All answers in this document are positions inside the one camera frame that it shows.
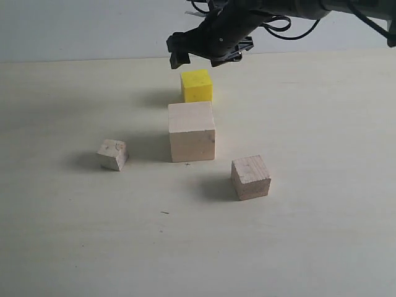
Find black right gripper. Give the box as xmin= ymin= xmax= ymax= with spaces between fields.
xmin=166 ymin=1 xmax=297 ymax=69

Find yellow foam cube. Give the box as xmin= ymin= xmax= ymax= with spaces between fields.
xmin=180 ymin=69 xmax=213 ymax=103

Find large wooden cube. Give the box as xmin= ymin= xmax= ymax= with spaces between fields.
xmin=168 ymin=101 xmax=216 ymax=163

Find medium wooden cube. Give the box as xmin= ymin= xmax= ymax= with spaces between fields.
xmin=231 ymin=155 xmax=271 ymax=200

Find small wooden cube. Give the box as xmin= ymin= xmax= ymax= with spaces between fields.
xmin=96 ymin=139 xmax=129 ymax=171

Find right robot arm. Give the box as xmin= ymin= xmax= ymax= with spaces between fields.
xmin=166 ymin=1 xmax=395 ymax=69

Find white cable tie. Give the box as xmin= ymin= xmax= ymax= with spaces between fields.
xmin=185 ymin=11 xmax=210 ymax=18

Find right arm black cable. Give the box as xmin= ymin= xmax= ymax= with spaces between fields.
xmin=262 ymin=0 xmax=396 ymax=48

